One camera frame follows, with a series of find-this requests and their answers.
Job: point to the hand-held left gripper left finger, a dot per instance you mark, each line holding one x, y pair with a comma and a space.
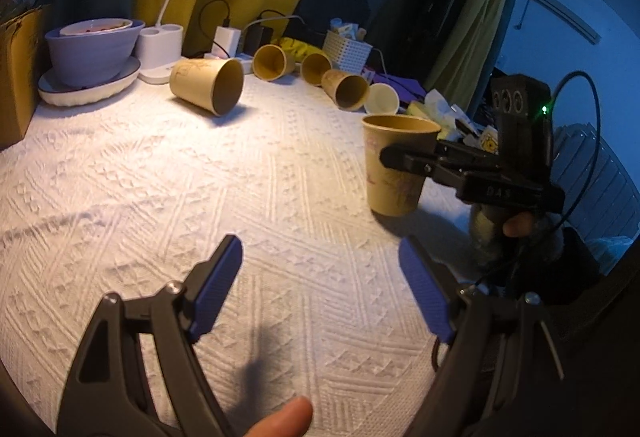
216, 289

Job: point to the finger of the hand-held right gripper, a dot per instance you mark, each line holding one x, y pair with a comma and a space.
407, 162
465, 148

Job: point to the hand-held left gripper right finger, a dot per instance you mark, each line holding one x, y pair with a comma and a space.
425, 292

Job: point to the printed yellow paper cup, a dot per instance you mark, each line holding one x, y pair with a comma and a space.
390, 192

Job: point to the person's right forearm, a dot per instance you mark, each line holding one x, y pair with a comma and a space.
565, 262

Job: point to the pale paper cup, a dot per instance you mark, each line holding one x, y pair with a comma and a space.
382, 98

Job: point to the large yellow paper cup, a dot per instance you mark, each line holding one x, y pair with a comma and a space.
202, 82

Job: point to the person's right hand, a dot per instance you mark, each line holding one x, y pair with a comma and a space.
517, 226

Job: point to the person's left hand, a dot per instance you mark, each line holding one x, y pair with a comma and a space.
280, 419

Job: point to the pile of snack wrappers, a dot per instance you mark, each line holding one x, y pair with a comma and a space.
447, 117

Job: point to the purple cloth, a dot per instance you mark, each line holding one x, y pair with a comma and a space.
395, 84

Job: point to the white radiator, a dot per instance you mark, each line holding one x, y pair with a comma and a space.
595, 187

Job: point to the white textured tablecloth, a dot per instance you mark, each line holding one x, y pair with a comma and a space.
150, 197

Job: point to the white woven basket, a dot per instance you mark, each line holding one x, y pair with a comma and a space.
347, 49

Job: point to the white air conditioner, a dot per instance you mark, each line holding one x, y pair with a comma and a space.
565, 12

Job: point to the yellow soft object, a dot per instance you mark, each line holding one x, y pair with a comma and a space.
300, 48

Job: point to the black chair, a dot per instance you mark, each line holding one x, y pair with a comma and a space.
332, 4

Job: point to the black power adapter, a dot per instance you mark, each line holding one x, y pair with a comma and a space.
258, 37

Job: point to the white charger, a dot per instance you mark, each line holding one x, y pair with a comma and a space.
226, 40

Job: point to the white plate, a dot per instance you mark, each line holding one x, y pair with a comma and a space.
75, 94

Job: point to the white desk lamp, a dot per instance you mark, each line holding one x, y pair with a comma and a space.
160, 49

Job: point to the purple bowl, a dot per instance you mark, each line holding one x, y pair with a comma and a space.
90, 57

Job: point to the small dish with food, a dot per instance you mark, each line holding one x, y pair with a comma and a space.
95, 27

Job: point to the cardboard box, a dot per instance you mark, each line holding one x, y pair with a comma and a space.
17, 77

